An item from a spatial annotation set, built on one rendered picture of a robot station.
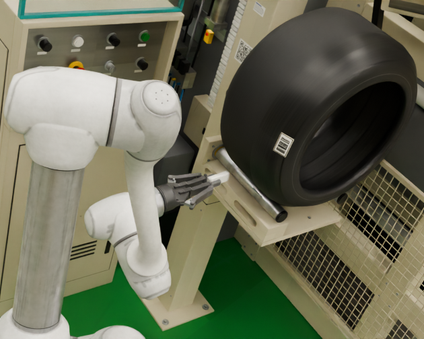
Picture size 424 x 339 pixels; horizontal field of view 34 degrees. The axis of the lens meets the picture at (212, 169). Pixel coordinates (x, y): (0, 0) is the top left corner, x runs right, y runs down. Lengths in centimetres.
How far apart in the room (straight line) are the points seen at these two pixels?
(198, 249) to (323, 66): 111
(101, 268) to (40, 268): 148
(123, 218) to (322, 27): 76
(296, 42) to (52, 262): 93
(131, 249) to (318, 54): 71
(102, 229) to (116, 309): 117
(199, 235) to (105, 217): 92
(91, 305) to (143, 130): 172
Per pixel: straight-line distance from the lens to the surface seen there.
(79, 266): 280
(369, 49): 193
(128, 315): 290
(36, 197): 135
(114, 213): 178
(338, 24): 199
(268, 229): 214
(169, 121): 125
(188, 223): 265
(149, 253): 165
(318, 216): 238
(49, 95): 125
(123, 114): 125
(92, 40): 218
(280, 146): 187
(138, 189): 153
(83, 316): 286
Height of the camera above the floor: 218
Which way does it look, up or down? 35 degrees down
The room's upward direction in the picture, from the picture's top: 19 degrees clockwise
